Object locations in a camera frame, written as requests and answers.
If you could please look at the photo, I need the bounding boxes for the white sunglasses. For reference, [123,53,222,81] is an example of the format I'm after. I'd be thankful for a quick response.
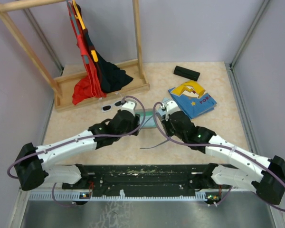
[98,92,123,113]

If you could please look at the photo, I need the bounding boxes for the grey glasses case green lining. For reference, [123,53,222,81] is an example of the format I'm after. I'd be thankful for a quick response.
[135,109,153,128]

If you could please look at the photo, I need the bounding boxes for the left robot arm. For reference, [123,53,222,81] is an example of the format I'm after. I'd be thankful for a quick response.
[14,110,140,191]

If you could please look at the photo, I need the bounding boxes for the grey blue sunglasses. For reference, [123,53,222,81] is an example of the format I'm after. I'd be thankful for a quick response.
[139,140,169,150]

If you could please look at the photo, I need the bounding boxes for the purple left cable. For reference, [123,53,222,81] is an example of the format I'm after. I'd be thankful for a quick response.
[7,95,147,207]

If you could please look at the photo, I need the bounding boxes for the black glasses case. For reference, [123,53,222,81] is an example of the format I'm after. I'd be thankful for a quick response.
[173,66,200,81]

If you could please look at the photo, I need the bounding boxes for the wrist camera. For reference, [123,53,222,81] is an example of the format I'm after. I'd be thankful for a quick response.
[120,101,136,115]
[163,100,180,115]

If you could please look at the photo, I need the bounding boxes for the light blue flat lens cloth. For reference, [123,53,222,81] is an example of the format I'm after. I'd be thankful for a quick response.
[160,97,170,110]

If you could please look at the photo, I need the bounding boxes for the yellow clothes hanger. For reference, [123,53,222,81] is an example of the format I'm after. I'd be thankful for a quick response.
[72,0,98,62]

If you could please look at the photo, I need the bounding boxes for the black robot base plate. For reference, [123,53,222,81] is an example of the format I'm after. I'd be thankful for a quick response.
[62,164,229,197]

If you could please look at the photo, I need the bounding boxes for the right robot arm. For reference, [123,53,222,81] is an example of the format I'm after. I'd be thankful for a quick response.
[159,111,285,206]

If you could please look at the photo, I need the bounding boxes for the black hanging garment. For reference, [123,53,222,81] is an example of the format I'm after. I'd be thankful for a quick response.
[85,33,134,94]

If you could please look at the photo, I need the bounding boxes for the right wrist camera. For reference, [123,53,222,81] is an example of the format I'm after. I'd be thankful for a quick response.
[163,100,180,115]

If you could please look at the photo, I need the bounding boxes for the red hanging garment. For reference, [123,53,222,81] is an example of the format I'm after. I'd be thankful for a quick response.
[66,2,107,98]

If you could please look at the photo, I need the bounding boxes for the wooden clothes rack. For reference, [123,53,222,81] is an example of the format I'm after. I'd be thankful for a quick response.
[0,0,150,111]

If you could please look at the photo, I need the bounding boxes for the grey red clothes hanger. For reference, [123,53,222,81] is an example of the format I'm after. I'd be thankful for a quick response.
[66,0,90,65]

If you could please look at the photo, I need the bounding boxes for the blue yellow folded cloth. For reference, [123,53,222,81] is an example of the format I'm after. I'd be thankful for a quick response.
[168,80,217,119]

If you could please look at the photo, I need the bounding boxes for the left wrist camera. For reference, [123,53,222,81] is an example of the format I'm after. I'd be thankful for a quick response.
[120,101,136,115]

